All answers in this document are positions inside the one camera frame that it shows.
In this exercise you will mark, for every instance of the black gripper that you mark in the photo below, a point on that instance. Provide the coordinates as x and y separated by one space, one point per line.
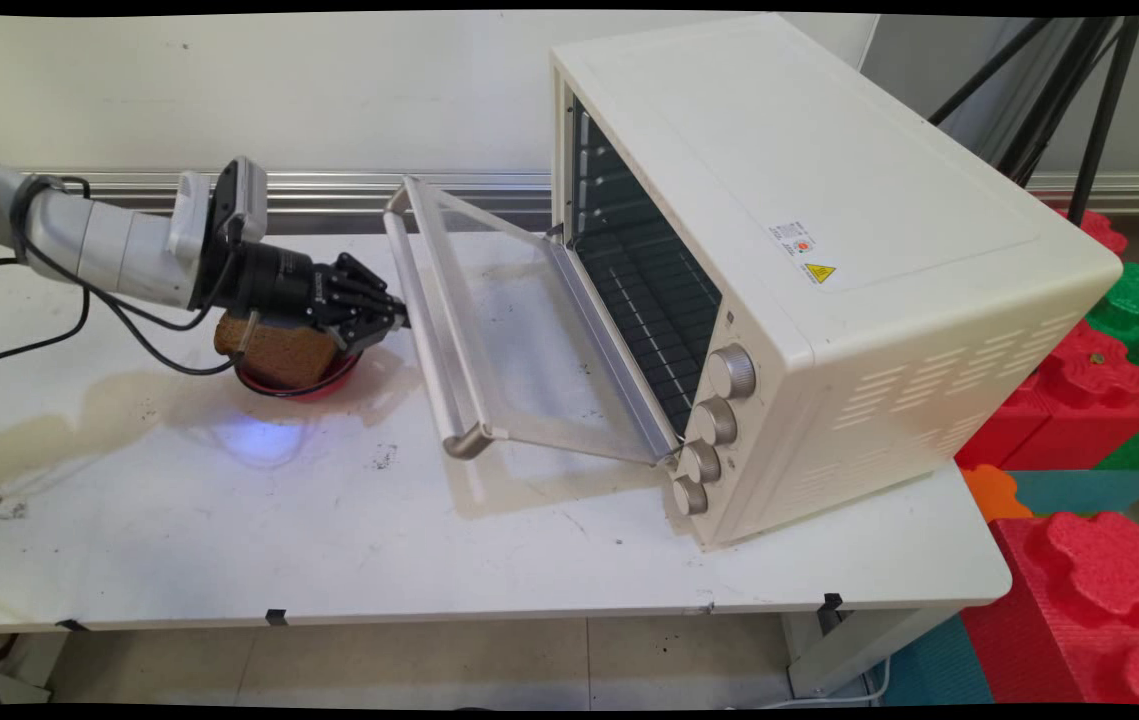
269 280

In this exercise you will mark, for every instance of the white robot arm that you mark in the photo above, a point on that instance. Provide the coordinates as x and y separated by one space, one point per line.
109 245

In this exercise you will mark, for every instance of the red bowl with black rim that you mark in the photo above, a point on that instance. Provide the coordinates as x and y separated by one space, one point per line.
331 385

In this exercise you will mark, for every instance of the brown bread loaf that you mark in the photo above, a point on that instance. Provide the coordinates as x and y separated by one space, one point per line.
279 355

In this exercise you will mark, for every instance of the metal oven rack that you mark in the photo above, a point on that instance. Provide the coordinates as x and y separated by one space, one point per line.
649 300

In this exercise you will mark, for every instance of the black tape strip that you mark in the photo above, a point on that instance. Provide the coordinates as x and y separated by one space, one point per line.
276 617
72 626
832 601

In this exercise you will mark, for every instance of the silver oven knob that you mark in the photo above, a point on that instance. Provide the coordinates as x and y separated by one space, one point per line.
717 421
732 372
701 462
690 496

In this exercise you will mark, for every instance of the yellow warning sticker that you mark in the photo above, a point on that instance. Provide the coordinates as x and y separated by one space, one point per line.
819 272

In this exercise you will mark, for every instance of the cream toaster oven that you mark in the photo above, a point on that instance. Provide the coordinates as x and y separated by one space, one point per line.
829 150

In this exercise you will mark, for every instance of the white table leg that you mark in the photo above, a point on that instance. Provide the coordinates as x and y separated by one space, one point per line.
859 650

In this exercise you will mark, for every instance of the orange foam block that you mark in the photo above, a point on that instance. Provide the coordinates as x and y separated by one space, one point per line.
994 492

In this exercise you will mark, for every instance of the teal foam floor mat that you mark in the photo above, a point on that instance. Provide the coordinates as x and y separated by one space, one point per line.
934 665

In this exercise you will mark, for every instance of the small red foam block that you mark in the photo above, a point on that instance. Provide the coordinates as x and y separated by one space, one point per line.
1101 232

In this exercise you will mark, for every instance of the large red foam block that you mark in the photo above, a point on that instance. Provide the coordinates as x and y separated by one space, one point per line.
1079 600

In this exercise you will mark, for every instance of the black tripod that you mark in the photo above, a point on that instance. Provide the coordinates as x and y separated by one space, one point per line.
1109 100

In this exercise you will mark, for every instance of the aluminium wall rail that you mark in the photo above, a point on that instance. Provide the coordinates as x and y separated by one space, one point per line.
329 190

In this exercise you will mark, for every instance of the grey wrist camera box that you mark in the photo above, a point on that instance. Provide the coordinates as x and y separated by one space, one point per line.
244 200

